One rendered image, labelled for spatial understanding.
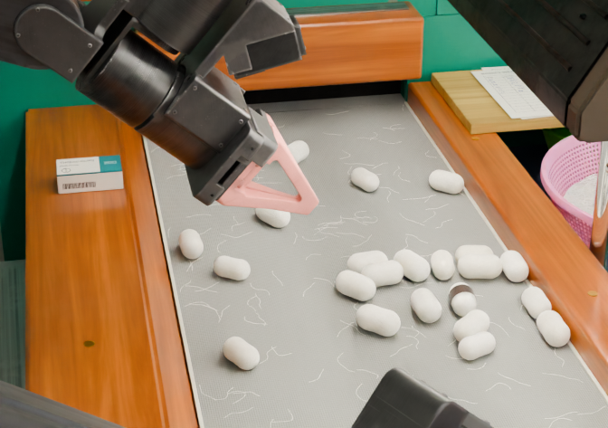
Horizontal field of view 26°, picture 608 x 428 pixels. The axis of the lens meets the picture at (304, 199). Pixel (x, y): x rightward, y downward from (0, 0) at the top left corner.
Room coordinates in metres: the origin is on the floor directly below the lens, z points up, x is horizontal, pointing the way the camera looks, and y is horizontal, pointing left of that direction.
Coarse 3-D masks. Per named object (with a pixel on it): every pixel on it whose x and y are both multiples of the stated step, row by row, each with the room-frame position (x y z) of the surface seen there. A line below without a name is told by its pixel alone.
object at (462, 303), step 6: (462, 282) 0.94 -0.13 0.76; (462, 294) 0.92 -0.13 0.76; (468, 294) 0.92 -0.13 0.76; (456, 300) 0.92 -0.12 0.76; (462, 300) 0.91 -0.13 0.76; (468, 300) 0.91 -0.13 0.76; (474, 300) 0.92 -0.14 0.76; (456, 306) 0.91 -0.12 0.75; (462, 306) 0.91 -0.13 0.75; (468, 306) 0.91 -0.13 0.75; (474, 306) 0.91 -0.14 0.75; (456, 312) 0.91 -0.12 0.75; (462, 312) 0.91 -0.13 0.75; (468, 312) 0.91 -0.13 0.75
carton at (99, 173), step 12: (108, 156) 1.13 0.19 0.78; (60, 168) 1.11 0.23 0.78; (72, 168) 1.11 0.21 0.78; (84, 168) 1.11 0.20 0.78; (96, 168) 1.11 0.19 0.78; (108, 168) 1.11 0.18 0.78; (120, 168) 1.11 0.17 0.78; (60, 180) 1.09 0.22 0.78; (72, 180) 1.10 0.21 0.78; (84, 180) 1.10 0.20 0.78; (96, 180) 1.10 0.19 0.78; (108, 180) 1.10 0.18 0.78; (120, 180) 1.10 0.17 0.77; (60, 192) 1.09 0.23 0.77; (72, 192) 1.10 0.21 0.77
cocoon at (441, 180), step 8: (432, 176) 1.15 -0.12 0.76; (440, 176) 1.15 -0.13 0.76; (448, 176) 1.14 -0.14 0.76; (456, 176) 1.14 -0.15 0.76; (432, 184) 1.15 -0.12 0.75; (440, 184) 1.14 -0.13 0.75; (448, 184) 1.14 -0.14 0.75; (456, 184) 1.14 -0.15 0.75; (448, 192) 1.14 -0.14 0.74; (456, 192) 1.14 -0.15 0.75
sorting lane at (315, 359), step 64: (320, 128) 1.30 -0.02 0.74; (384, 128) 1.30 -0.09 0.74; (320, 192) 1.15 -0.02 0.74; (384, 192) 1.15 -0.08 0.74; (256, 256) 1.02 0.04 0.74; (320, 256) 1.02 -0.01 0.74; (192, 320) 0.91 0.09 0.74; (256, 320) 0.91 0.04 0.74; (320, 320) 0.91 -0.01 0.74; (448, 320) 0.91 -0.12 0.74; (512, 320) 0.91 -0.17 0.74; (192, 384) 0.82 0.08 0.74; (256, 384) 0.82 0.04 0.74; (320, 384) 0.82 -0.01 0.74; (448, 384) 0.82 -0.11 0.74; (512, 384) 0.82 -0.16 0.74; (576, 384) 0.82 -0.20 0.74
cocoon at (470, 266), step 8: (464, 256) 0.98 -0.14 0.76; (472, 256) 0.98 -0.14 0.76; (480, 256) 0.98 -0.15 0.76; (488, 256) 0.98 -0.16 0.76; (496, 256) 0.98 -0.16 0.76; (464, 264) 0.98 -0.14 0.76; (472, 264) 0.97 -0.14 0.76; (480, 264) 0.97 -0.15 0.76; (488, 264) 0.97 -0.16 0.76; (496, 264) 0.97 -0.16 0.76; (464, 272) 0.97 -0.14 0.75; (472, 272) 0.97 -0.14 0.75; (480, 272) 0.97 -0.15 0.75; (488, 272) 0.97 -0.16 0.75; (496, 272) 0.97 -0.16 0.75
